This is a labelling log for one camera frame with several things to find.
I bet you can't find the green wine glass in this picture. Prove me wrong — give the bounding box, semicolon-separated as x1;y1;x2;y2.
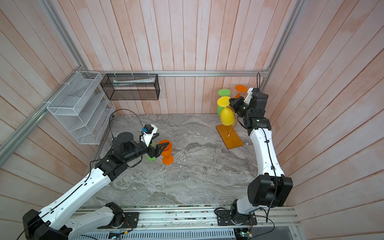
147;141;157;162
217;89;231;116

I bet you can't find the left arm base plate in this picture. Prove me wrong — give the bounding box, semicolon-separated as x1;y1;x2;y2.
98;212;140;229

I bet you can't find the orange wine glass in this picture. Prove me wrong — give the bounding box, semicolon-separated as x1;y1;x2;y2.
159;140;174;165
235;85;248;98

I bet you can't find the white mesh shelf organizer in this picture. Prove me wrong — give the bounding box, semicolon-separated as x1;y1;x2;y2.
47;72;115;145

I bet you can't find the orange wooden rack base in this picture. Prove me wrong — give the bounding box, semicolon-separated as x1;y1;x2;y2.
216;125;243;150

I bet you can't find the aluminium mounting rail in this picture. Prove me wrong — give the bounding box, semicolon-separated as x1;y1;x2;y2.
67;205;302;233

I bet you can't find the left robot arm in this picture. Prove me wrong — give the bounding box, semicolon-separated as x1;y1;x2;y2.
22;129;169;240

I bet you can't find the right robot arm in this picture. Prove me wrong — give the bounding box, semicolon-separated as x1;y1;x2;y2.
230;88;294;225

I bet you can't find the yellow wine glass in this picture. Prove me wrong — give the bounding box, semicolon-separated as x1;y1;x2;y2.
217;97;235;126

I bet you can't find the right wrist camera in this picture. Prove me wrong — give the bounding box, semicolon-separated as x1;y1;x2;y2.
244;88;254;105

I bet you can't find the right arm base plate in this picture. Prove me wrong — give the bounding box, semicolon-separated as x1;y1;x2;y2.
214;208;258;226

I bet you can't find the left camera cable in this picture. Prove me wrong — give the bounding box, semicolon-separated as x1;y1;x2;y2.
108;108;146;140

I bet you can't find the black mesh wall basket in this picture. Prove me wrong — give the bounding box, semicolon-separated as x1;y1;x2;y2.
101;73;160;101

